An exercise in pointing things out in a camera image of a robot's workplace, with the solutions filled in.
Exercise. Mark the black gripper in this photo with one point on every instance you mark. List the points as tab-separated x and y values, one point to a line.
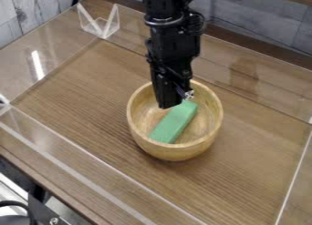
173	47

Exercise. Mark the green rectangular block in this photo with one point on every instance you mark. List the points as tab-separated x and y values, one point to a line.
171	125

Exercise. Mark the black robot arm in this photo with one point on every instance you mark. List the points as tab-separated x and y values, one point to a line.
170	10

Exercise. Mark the wooden bowl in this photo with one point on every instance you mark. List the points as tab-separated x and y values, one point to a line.
178	151

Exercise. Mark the clear acrylic corner bracket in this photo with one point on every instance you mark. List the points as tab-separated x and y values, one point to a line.
99	27

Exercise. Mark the clear acrylic tray wall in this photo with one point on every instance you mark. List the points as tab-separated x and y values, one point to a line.
82	109

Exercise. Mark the black metal stand bracket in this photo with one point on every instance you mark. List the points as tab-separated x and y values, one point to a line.
44	215

